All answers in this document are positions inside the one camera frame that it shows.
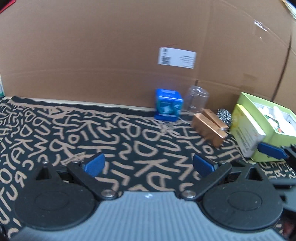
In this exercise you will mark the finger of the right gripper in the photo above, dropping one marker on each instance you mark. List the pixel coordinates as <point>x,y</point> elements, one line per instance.
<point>272,151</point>

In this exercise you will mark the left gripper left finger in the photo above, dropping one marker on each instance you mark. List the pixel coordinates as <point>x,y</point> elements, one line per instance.
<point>94,165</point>

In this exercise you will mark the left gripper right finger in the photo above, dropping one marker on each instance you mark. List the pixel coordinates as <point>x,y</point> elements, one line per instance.
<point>204,166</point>

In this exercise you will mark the green cardboard box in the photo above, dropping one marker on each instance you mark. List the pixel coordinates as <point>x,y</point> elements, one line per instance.
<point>263,111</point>

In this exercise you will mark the white yellow carton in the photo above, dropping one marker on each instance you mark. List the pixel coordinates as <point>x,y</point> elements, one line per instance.
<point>246,131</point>

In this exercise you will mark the patterned black tan cloth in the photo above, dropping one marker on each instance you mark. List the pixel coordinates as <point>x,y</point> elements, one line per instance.
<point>148,189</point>

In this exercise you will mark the steel wool scrubber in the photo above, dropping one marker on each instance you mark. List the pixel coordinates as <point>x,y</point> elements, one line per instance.
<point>225,116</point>

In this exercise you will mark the blue cube box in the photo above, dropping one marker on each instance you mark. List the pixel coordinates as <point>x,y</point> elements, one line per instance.
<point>169,104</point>

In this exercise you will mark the white shipping label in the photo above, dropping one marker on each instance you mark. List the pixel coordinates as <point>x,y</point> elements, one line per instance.
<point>177,57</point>

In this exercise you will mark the large brown cardboard box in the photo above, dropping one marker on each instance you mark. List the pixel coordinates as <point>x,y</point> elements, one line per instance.
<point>107,51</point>

